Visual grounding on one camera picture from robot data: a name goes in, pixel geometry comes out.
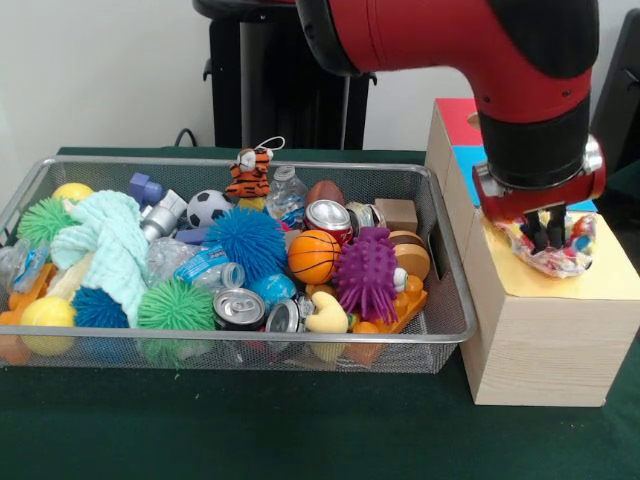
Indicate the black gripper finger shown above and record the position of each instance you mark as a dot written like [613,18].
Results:
[536,232]
[557,227]

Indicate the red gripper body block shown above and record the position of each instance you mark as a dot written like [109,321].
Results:
[540,200]

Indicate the polka dot cloth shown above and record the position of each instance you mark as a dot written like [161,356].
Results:
[555,264]

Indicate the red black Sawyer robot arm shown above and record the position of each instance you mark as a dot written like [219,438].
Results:
[450,35]

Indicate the wooden box with three holes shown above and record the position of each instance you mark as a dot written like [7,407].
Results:
[550,350]

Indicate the shallow silver mesh bin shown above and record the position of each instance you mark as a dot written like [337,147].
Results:
[300,352]

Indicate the dark green tablecloth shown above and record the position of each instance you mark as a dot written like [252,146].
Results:
[250,430]
[622,185]

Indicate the toy hamburger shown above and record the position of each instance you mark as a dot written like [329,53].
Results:
[412,252]

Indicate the black chair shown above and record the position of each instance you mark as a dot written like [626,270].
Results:
[622,100]

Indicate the purple spiky rubber toy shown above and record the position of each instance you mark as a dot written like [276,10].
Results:
[367,270]

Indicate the red soda can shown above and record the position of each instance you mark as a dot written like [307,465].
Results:
[329,220]

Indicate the orange toy basketball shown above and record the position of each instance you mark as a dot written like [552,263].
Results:
[312,255]

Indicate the blue spiky rubber ball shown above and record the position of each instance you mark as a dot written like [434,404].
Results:
[245,240]
[100,307]

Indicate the tiger plush toy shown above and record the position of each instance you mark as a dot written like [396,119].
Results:
[248,175]

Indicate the black white soccer ball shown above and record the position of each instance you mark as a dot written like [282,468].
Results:
[207,207]

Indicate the green spiky rubber ball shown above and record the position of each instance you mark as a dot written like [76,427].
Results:
[175,305]

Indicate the mint green cloth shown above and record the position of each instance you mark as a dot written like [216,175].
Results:
[107,235]

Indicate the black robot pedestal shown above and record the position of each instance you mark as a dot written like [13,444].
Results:
[280,110]

